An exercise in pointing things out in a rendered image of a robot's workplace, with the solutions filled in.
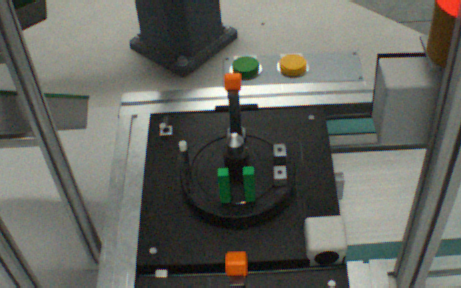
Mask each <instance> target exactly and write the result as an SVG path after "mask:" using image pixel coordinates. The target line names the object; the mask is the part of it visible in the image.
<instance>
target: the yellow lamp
mask: <svg viewBox="0 0 461 288"><path fill-rule="evenodd" d="M433 6H434V8H433V12H432V19H431V22H430V24H431V25H430V29H429V36H428V39H427V48H426V50H427V53H428V54H429V57H430V58H431V59H432V60H433V61H434V62H435V63H436V64H438V65H440V66H441V67H443V68H444V69H446V63H447V60H448V54H449V51H450V45H451V39H452V36H453V31H454V28H455V21H456V17H455V16H452V15H450V14H449V13H447V11H444V10H443V9H442V8H441V7H440V6H439V4H438V3H437V2H436V0H435V1H434V5H433Z"/></svg>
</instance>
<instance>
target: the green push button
mask: <svg viewBox="0 0 461 288"><path fill-rule="evenodd" d="M259 70H260V67H259V62H258V60H257V59H255V58H252V57H249V56H243V57H240V58H236V60H235V61H234V62H233V63H232V71H233V73H240V74H241V78H249V77H252V76H254V75H256V74H257V73H258V72H259Z"/></svg>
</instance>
